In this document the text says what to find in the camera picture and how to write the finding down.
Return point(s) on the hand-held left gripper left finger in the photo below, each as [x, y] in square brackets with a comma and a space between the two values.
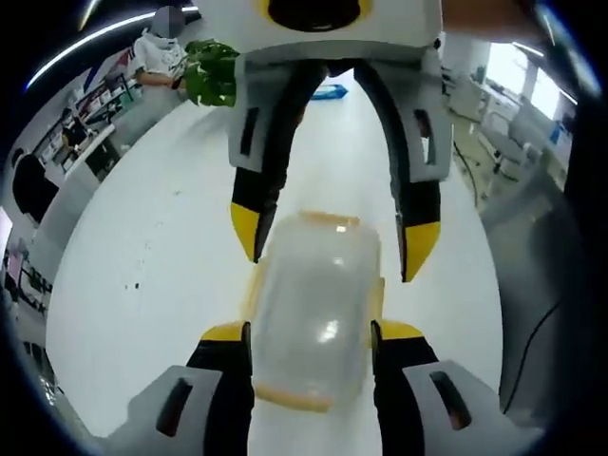
[199, 408]

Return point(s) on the long ceiling light strip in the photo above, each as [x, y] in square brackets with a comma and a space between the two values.
[95, 45]

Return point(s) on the clear box with yellow plastic buckles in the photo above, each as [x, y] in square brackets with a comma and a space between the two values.
[313, 313]

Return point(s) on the person's dark clothing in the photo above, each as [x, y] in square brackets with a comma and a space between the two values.
[582, 142]

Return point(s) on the person's right hand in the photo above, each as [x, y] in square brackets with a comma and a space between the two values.
[484, 14]

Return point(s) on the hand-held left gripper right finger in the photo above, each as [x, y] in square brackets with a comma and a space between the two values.
[418, 408]

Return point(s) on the shelf with storage bins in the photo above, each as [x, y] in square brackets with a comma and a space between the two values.
[90, 104]

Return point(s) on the blue flat packet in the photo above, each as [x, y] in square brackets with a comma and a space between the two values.
[330, 91]

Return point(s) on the green potted plant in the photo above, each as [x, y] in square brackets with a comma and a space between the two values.
[211, 71]

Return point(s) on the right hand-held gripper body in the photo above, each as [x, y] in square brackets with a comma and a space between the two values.
[404, 24]

